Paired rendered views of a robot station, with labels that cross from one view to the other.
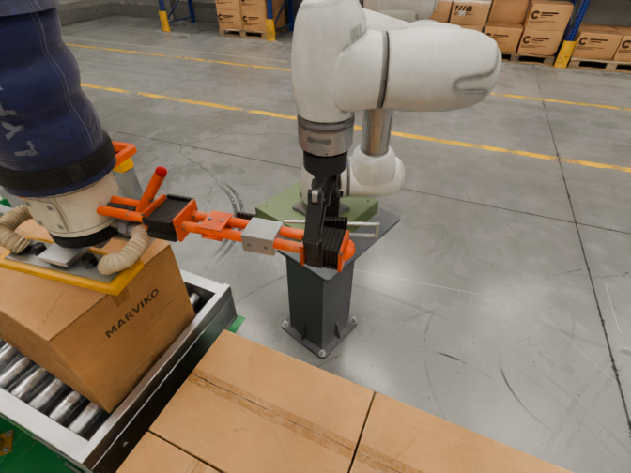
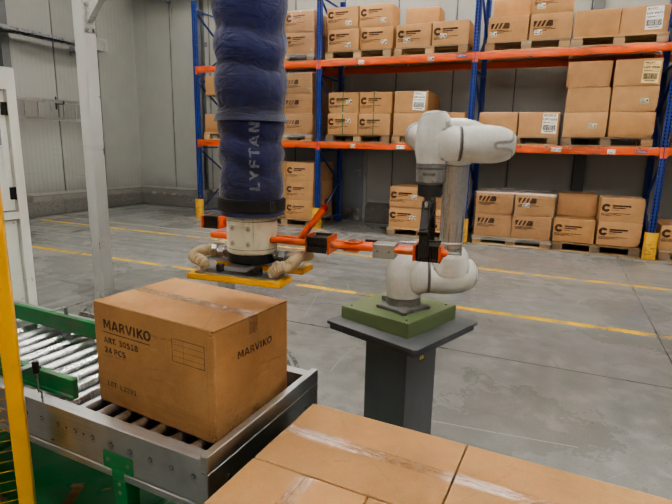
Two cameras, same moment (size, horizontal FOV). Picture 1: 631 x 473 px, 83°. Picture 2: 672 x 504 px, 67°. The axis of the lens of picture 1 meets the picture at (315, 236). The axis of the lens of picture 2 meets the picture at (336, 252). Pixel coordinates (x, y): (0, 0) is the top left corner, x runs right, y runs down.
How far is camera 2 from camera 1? 103 cm
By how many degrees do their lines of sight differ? 28
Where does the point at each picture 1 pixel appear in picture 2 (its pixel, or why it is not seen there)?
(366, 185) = (445, 277)
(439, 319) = not seen: hidden behind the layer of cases
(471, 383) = not seen: outside the picture
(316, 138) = (428, 172)
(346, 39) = (443, 125)
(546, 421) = not seen: outside the picture
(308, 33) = (427, 123)
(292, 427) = (391, 461)
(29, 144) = (258, 184)
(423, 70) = (479, 138)
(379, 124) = (454, 222)
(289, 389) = (384, 440)
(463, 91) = (499, 148)
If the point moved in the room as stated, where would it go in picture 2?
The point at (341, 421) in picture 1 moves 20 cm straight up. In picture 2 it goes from (437, 460) to (441, 403)
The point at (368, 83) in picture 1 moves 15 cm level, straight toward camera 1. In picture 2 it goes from (454, 144) to (457, 143)
